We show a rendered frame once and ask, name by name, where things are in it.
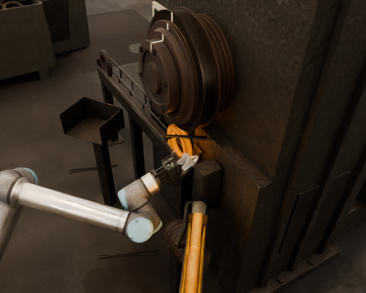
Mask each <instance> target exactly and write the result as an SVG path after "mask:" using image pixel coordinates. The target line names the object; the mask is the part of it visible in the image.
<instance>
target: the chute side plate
mask: <svg viewBox="0 0 366 293"><path fill-rule="evenodd" d="M97 70H98V76H99V79H100V77H101V79H102V80H103V83H104V85H105V86H106V87H107V89H108V90H109V91H110V92H111V93H112V94H113V96H114V97H115V98H116V99H117V100H118V102H119V103H120V104H121V105H122V107H123V108H124V109H125V110H126V111H127V112H128V110H129V111H130V113H131V114H132V118H133V120H134V121H135V122H136V124H137V125H139V127H140V128H141V129H142V131H143V132H144V133H145V134H146V135H147V136H148V138H149V139H150V140H151V141H152V142H153V144H154V145H155V146H156V148H157V149H158V150H159V151H160V152H161V153H162V155H163V156H164V157H165V158H166V157H168V156H170V155H171V154H172V156H173V157H174V158H175V160H178V159H177V158H176V157H175V155H174V154H173V153H172V152H171V150H170V149H169V148H168V146H167V145H166V144H165V143H164V142H163V141H162V139H161V138H160V137H159V136H158V135H157V134H156V133H155V132H154V130H153V129H152V128H151V127H150V126H149V125H148V124H147V122H146V121H145V120H144V119H143V118H142V117H141V115H140V114H139V113H138V112H137V111H136V110H135V109H134V108H133V107H132V106H131V104H130V103H129V102H128V101H127V100H126V99H125V98H124V97H123V95H122V94H121V93H120V92H119V91H118V89H117V88H116V87H115V86H114V85H113V84H112V83H111V82H110V80H109V79H108V78H107V77H106V76H105V75H104V74H103V73H102V72H101V70H100V69H99V68H98V67H97Z"/></svg>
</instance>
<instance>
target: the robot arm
mask: <svg viewBox="0 0 366 293"><path fill-rule="evenodd" d="M168 157H170V158H169V159H167V158H168ZM168 157H166V158H165V159H167V160H165V159H163V160H161V162H162V165H163V166H162V167H160V168H158V169H157V170H155V171H154V169H153V170H151V172H152V173H151V174H152V175H151V174H150V173H147V174H145V175H144V176H142V177H141V178H139V179H137V180H136V181H134V182H133V183H131V184H129V185H128V186H126V187H124V188H123V189H122V190H120V191H119V192H118V196H119V199H120V202H121V204H122V206H123V207H124V209H125V210H121V209H117V208H113V207H111V206H107V205H103V204H101V203H97V202H93V201H89V200H87V199H83V198H79V197H77V196H73V195H69V194H65V193H63V192H59V191H55V190H52V189H49V188H45V187H42V186H39V185H38V179H37V176H36V174H35V173H34V172H33V171H32V170H30V169H28V168H23V167H18V168H16V169H10V170H4V171H1V172H0V262H1V259H2V257H3V255H4V253H5V250H6V247H7V246H8V243H9V240H10V238H11V236H12V233H13V230H14V229H15V226H16V223H17V221H18V219H19V216H20V214H21V212H22V209H23V207H24V205H26V206H29V207H32V208H36V209H39V210H43V211H46V212H49V213H53V214H55V215H59V216H63V217H66V218H69V219H73V220H76V221H80V222H83V223H87V224H90V225H93V226H97V227H100V228H104V229H107V230H110V231H114V232H117V233H120V234H122V235H125V236H128V237H129V238H130V239H131V240H132V241H134V242H139V243H140V242H145V241H147V240H148V239H149V238H150V237H151V236H152V234H154V233H155V232H156V231H158V230H159V229H160V228H161V226H162V222H161V219H160V218H159V217H158V215H157V213H156V212H155V210H154V209H153V207H152V205H151V204H150V202H149V201H148V198H149V197H150V196H152V195H154V194H155V193H157V192H159V191H160V188H159V187H162V184H161V182H162V183H163V184H167V185H170V186H172V187H175V188H179V186H180V185H181V183H180V181H179V178H180V179H182V178H183V177H185V176H187V175H188V174H189V173H190V171H191V170H192V169H193V167H194V165H195V164H196V162H197V161H198V159H199V157H198V155H197V156H189V155H188V154H187V153H183V154H182V158H181V159H180V160H175V158H174V157H173V156H172V155H170V156H168ZM164 160H165V161H164ZM181 167H182V168H181ZM180 168H181V169H182V170H181V169H180ZM128 211H129V212H128Z"/></svg>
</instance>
